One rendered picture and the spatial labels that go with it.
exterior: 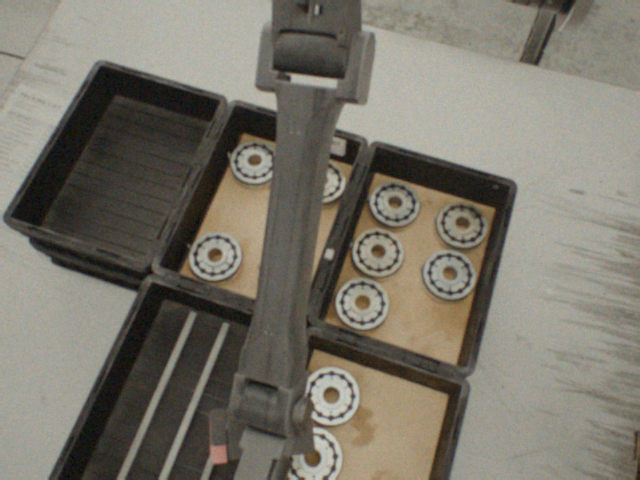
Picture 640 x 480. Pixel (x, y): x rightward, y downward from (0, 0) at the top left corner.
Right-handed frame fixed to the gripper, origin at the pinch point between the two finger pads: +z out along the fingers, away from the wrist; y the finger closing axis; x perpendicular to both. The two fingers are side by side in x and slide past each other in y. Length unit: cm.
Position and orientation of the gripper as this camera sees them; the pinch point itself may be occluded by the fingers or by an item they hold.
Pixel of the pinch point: (253, 437)
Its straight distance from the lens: 93.1
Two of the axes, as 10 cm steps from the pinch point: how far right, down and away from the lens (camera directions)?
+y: 9.5, 0.2, 3.1
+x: -1.1, -9.2, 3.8
